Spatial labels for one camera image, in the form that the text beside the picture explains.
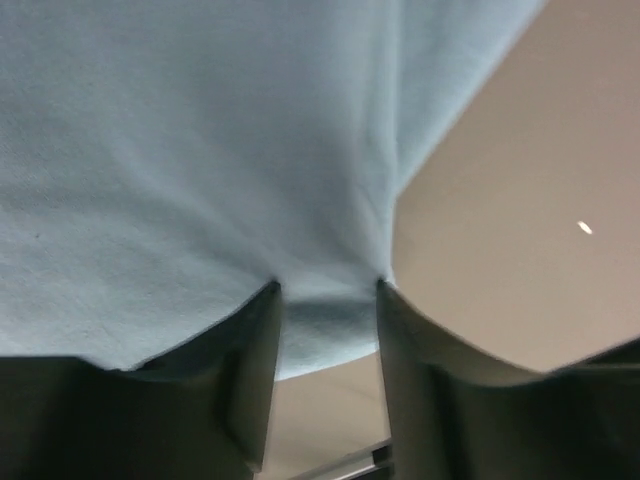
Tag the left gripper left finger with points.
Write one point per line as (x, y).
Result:
(198, 411)

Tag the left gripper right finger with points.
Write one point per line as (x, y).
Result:
(457, 412)

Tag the light blue t-shirt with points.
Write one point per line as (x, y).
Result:
(162, 160)

